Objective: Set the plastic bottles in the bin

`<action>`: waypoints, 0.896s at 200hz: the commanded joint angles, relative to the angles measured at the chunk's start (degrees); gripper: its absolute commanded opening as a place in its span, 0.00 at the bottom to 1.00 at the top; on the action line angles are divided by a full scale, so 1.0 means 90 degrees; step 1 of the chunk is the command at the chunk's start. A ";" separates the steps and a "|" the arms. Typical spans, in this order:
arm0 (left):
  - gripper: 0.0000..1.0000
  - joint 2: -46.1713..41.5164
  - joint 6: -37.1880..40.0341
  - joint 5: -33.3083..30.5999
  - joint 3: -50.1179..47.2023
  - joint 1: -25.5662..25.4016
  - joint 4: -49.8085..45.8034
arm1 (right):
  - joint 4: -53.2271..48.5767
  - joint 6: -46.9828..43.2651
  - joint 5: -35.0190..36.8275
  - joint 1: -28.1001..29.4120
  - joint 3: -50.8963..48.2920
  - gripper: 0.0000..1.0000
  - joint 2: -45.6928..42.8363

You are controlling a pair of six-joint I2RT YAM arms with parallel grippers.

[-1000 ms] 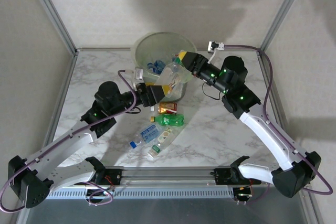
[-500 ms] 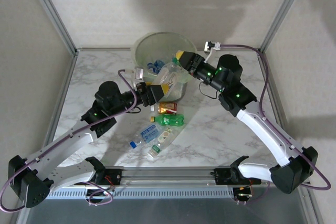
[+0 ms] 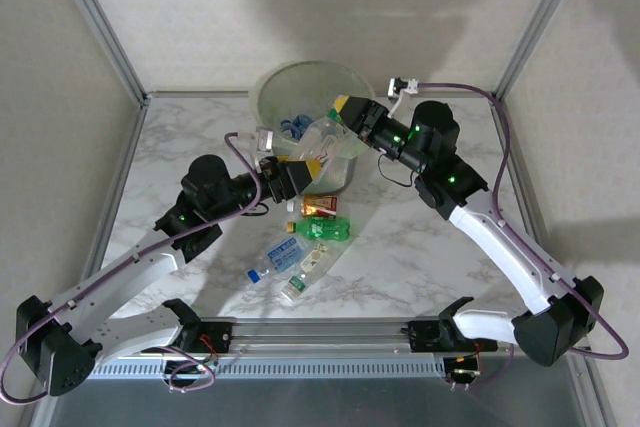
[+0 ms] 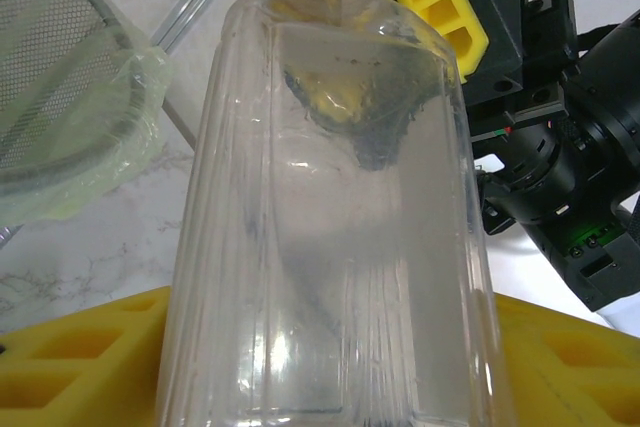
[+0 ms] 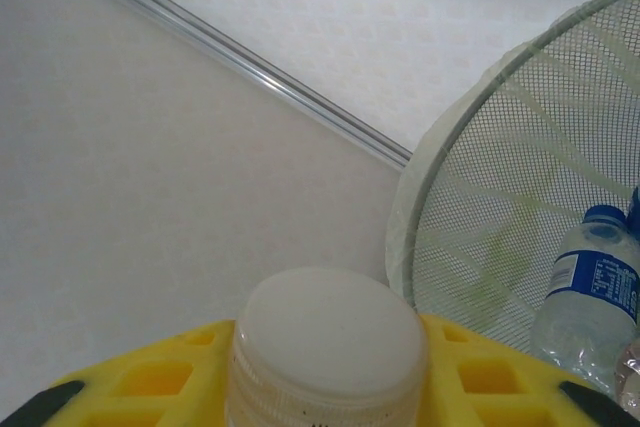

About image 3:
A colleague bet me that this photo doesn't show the large clear plastic bottle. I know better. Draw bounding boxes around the large clear plastic bottle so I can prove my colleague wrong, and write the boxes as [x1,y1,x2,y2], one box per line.
[288,115,369,171]

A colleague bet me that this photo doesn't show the green bottle yellow cap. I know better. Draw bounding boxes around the green bottle yellow cap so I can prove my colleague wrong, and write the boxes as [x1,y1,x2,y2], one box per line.
[285,215,354,244]

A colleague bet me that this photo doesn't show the water bottle blue label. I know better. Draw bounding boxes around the water bottle blue label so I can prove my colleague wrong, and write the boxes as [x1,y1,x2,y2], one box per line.
[246,235,310,284]

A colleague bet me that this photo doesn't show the clear bottle green label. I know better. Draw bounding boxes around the clear bottle green label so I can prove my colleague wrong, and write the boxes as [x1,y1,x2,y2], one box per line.
[279,241,335,304]

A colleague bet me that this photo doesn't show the round metal mesh bin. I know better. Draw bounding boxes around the round metal mesh bin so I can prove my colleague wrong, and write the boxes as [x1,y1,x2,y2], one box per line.
[255,60,377,197]

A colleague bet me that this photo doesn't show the red yellow drink carton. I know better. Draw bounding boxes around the red yellow drink carton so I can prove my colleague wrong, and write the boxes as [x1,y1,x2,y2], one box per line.
[301,194,340,219]

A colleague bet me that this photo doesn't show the aluminium base beam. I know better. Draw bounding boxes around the aluminium base beam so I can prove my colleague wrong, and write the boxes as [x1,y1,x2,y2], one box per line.
[49,315,501,361]

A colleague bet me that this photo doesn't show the grey metal panel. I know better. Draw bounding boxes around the grey metal panel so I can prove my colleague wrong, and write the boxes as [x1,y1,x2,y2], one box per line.
[29,376,606,427]

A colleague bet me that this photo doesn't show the small circuit board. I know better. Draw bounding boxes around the small circuit board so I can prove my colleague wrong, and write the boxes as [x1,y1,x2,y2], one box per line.
[443,354,485,379]

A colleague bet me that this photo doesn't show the thin black cable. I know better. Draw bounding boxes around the thin black cable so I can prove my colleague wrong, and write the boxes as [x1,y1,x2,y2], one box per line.
[376,146,426,189]

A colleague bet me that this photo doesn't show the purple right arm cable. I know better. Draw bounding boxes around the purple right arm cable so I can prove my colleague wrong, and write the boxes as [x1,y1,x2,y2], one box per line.
[417,81,630,391]

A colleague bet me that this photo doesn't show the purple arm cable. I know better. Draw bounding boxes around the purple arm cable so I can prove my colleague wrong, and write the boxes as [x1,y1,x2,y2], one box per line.
[0,131,274,406]
[417,81,630,391]

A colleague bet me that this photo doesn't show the aluminium frame rail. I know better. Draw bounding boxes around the aluminium frame rail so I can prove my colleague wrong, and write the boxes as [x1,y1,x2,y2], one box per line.
[144,90,497,100]
[79,96,150,321]
[489,96,617,427]

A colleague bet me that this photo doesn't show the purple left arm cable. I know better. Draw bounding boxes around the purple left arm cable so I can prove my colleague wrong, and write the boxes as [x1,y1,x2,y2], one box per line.
[0,131,274,406]

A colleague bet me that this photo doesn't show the aluminium frame post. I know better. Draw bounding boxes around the aluminium frame post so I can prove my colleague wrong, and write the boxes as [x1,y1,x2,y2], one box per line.
[492,0,592,101]
[47,0,151,107]

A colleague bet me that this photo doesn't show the thin red wires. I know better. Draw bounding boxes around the thin red wires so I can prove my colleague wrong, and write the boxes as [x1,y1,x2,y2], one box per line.
[198,332,224,364]

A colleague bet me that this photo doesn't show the grey slotted cable duct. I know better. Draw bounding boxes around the grey slotted cable duct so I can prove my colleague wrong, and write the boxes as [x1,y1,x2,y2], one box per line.
[64,359,447,381]

